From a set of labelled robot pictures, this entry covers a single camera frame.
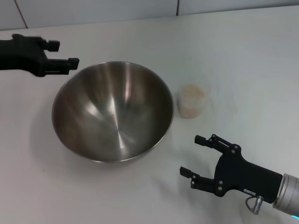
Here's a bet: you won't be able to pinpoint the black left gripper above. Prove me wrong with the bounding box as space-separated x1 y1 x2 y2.
0 34 80 77

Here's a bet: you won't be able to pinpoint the stainless steel mixing bowl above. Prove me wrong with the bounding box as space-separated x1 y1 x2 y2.
51 61 175 163

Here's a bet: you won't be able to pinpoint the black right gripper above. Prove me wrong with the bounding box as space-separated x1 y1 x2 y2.
179 133 283 204

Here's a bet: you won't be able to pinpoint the white rice grains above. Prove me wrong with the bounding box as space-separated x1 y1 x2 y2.
179 84 205 119

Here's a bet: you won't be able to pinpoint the clear plastic cup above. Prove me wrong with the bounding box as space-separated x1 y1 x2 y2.
177 83 206 119

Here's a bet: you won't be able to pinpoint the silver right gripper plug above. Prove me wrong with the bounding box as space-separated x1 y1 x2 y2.
245 195 265 213

